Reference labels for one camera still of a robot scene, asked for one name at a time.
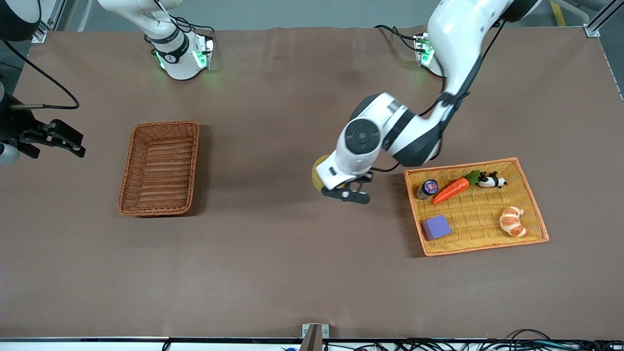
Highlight aluminium profile bracket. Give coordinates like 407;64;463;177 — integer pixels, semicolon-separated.
301;323;330;351

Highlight purple foam cube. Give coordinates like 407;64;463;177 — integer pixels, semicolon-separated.
421;214;452;241

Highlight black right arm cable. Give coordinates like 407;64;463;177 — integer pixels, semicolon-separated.
0;39;80;110

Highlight toy croissant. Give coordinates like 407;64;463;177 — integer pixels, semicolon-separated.
499;206;528;238

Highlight yellow wicker basket orange rim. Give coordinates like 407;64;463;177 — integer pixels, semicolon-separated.
404;157;550;257

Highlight aluminium frame profile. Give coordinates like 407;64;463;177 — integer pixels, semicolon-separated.
583;0;624;39
30;0;66;43

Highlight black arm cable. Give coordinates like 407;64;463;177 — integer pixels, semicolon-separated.
0;39;80;110
419;19;505;117

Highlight black right base cable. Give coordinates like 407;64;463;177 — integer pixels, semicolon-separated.
155;0;216;42

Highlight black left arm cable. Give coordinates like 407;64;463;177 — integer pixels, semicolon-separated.
419;19;505;117

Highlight small jar blue lid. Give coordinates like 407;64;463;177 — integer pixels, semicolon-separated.
416;179;439;200

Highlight orange toy carrot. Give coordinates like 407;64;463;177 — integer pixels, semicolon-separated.
432;170;481;204

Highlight black left base cable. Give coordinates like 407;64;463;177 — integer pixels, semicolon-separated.
374;24;421;52

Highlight clear yellowish tape roll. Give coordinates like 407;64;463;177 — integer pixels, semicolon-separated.
312;155;347;192

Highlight brown wicker basket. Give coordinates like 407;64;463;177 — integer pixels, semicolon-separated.
117;121;200;217

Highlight black base cable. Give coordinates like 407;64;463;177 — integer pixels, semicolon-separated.
155;0;216;42
374;24;421;52

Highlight tangled black cables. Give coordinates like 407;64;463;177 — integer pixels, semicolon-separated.
163;330;624;351

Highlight toy panda figurine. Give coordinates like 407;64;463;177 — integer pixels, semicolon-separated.
477;171;507;189

